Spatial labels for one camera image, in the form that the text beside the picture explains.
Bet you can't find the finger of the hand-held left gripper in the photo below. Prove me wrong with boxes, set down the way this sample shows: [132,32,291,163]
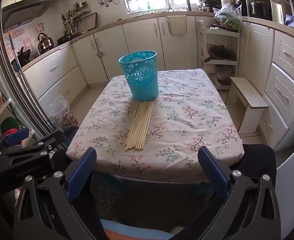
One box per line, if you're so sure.
[0,131,63,161]
[0,129,29,151]

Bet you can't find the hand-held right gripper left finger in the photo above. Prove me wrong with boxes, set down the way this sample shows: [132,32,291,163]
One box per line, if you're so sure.
[13,147,98,240]

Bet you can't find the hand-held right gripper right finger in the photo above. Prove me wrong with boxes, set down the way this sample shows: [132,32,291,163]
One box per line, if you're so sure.
[194,146,281,240]

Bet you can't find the bunch of wooden chopsticks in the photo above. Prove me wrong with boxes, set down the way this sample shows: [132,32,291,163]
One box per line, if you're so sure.
[125,100,154,152]

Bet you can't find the teal cutout plastic basket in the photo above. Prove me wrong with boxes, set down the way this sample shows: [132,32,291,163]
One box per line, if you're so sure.
[119,50,159,102]

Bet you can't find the floral tablecloth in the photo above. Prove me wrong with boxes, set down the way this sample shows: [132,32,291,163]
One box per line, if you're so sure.
[66,68,245,183]

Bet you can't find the person's dark pants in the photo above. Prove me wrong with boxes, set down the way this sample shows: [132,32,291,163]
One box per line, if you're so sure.
[62,127,277,240]

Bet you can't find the blue orange cushion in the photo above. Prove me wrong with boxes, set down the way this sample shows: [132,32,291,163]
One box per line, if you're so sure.
[101,219,175,240]

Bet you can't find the black wok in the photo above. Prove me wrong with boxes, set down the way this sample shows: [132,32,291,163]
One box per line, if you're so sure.
[17,46,32,63]

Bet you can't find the white wooden stool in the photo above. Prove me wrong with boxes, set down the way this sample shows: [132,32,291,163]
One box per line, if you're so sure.
[229,77,269,134]

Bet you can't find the steel kettle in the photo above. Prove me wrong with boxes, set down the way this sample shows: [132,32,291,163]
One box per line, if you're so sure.
[37,32,54,54]

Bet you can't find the black frying pan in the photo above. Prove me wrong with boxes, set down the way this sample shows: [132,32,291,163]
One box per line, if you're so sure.
[57,35,74,46]

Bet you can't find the dark pan on rack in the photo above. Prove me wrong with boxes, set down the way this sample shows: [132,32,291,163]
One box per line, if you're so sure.
[204,45,237,63]

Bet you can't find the grey range hood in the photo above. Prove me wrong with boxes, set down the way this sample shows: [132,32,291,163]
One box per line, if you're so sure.
[2,0,60,27]

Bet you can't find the kitchen utensil rack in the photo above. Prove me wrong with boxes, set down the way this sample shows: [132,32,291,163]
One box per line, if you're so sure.
[61,2,91,34]

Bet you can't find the cutting board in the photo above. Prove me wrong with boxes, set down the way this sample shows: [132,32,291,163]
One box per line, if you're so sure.
[81,12,98,32]

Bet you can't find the white shelf rack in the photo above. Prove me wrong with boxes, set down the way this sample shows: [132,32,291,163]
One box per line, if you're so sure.
[197,20,241,90]

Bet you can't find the cream kitchen base cabinets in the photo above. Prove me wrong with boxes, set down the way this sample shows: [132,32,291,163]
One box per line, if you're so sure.
[22,15,294,150]

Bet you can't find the cream hanging tray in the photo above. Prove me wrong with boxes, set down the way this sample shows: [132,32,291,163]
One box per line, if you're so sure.
[166,15,188,36]

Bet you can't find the plastic bag of vegetables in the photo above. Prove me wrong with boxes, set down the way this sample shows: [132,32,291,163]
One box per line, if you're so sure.
[213,3,243,29]

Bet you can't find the stainless steel pot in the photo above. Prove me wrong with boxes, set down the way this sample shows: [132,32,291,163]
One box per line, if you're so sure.
[250,1,267,18]

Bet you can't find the blue box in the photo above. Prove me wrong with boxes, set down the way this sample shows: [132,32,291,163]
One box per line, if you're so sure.
[284,14,294,29]

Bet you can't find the white kitchen appliance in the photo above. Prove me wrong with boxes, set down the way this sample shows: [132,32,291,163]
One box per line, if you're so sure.
[268,0,291,24]

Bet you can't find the blue mop handle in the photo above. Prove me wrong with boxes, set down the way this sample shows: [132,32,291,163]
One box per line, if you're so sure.
[7,30,22,74]

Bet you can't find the red wall stickers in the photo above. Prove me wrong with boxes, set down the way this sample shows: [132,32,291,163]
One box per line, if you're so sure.
[4,22,45,60]

